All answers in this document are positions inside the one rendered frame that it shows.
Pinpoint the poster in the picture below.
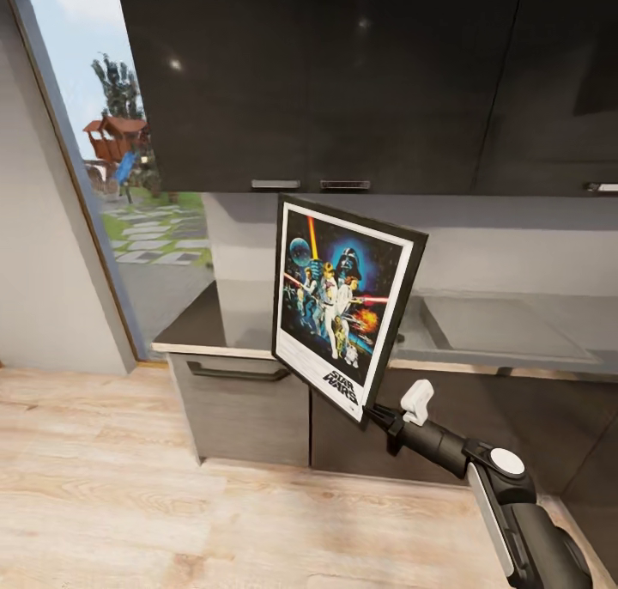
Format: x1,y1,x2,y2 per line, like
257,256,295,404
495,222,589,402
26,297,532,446
271,192,429,433

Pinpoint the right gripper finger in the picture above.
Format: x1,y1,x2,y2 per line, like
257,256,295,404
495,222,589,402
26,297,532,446
373,403,401,417
362,405,402,434

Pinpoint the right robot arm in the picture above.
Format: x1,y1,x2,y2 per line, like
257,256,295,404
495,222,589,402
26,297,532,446
362,380,593,589

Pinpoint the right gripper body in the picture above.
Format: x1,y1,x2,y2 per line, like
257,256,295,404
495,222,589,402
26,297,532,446
386,410,447,464

